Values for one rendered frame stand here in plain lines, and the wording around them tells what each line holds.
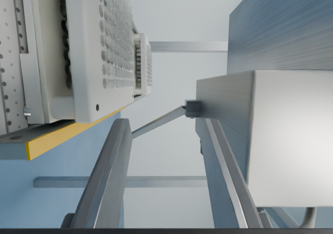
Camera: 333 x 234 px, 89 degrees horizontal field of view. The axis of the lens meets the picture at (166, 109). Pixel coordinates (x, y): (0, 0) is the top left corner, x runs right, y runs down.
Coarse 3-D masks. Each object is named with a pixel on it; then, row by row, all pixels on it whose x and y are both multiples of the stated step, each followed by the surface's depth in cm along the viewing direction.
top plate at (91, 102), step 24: (72, 0) 17; (96, 0) 19; (72, 24) 17; (96, 24) 19; (72, 48) 17; (96, 48) 19; (72, 72) 18; (96, 72) 19; (96, 96) 19; (120, 96) 30; (96, 120) 20
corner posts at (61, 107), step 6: (60, 96) 19; (66, 96) 19; (72, 96) 19; (54, 102) 18; (60, 102) 18; (66, 102) 18; (72, 102) 18; (54, 108) 18; (60, 108) 18; (66, 108) 18; (72, 108) 18; (54, 114) 19; (60, 114) 19; (66, 114) 19; (72, 114) 19
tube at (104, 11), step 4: (60, 8) 20; (64, 8) 20; (100, 8) 20; (104, 8) 20; (108, 8) 21; (64, 12) 20; (100, 12) 20; (104, 12) 20; (108, 12) 21; (64, 16) 21; (104, 16) 21; (108, 16) 21
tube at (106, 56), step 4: (64, 52) 21; (68, 52) 21; (104, 52) 21; (108, 52) 21; (64, 56) 21; (68, 56) 21; (104, 56) 21; (108, 56) 21; (112, 56) 22; (68, 60) 22; (104, 60) 21; (108, 60) 21
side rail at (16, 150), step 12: (144, 96) 91; (60, 120) 22; (72, 120) 22; (24, 132) 17; (36, 132) 17; (48, 132) 17; (0, 144) 14; (12, 144) 14; (24, 144) 14; (0, 156) 14; (12, 156) 14; (24, 156) 14
